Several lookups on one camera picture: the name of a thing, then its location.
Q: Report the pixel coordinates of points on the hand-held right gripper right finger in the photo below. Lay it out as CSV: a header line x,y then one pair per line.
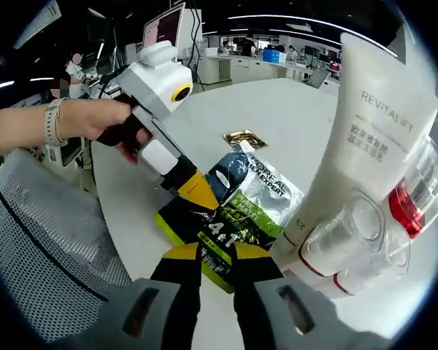
x,y
270,313

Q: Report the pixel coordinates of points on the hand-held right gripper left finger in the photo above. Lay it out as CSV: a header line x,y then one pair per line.
x,y
168,313

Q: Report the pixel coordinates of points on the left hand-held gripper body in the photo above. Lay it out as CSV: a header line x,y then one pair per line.
x,y
153,80

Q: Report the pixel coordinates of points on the gold foil skincare sachet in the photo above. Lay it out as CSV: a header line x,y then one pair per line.
x,y
244,138

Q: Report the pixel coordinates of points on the green black skincare pouch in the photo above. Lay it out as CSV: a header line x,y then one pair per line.
x,y
248,204

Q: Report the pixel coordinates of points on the small white skincare bottle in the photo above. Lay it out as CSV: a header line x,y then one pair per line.
x,y
372,270
336,237

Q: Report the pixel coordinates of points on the red banded skincare bottle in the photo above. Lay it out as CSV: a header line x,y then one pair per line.
x,y
405,211

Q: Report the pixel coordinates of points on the white skincare tube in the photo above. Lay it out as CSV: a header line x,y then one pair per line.
x,y
350,146

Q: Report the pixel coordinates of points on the blue storage box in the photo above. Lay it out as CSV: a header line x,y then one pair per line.
x,y
273,55

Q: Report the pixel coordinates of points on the white laptop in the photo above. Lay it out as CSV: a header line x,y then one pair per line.
x,y
168,25

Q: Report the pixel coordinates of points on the white black office chair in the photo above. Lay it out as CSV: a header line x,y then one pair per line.
x,y
71,151

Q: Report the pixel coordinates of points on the white counter cabinets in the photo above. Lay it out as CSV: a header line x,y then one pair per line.
x,y
241,67

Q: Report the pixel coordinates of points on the beige wrist watch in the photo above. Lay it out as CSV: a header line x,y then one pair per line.
x,y
53,124

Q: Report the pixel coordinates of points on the grey chair back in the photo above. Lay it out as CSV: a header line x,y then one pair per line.
x,y
318,78

